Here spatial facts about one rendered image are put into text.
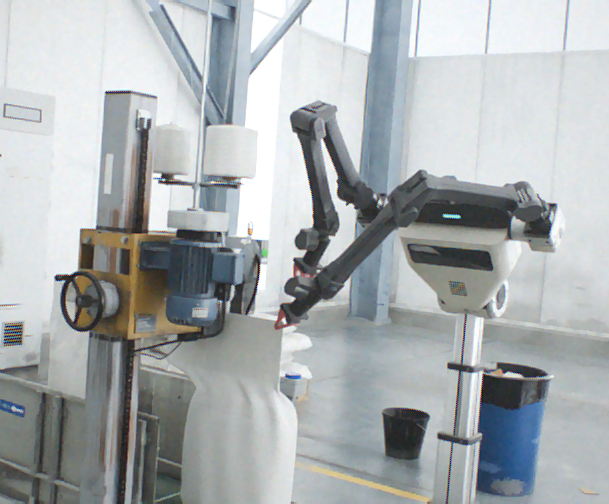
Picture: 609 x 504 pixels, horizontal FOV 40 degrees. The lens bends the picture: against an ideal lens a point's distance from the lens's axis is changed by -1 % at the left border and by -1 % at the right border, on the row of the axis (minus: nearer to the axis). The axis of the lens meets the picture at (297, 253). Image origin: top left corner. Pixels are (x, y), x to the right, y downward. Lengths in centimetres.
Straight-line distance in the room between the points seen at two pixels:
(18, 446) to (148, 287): 105
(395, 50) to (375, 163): 151
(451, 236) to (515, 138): 819
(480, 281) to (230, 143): 95
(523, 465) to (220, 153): 284
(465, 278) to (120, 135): 122
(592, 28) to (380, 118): 287
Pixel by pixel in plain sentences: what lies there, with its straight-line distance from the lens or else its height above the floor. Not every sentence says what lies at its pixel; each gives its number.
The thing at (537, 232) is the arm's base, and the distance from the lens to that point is 270.
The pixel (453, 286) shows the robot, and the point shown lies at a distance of 294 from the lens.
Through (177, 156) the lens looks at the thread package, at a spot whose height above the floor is 159.
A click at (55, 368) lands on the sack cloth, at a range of 337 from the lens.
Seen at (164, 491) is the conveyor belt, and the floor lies 38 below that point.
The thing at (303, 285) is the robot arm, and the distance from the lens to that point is 260.
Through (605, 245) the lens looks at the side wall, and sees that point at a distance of 1056.
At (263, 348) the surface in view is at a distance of 279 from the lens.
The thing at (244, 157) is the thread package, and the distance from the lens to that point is 258.
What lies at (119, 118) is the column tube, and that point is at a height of 168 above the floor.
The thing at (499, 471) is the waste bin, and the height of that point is 13.
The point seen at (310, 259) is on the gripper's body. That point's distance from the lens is 282.
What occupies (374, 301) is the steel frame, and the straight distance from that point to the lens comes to 1145.
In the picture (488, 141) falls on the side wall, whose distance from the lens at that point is 1110.
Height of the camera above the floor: 145
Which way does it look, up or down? 3 degrees down
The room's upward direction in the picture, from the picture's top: 4 degrees clockwise
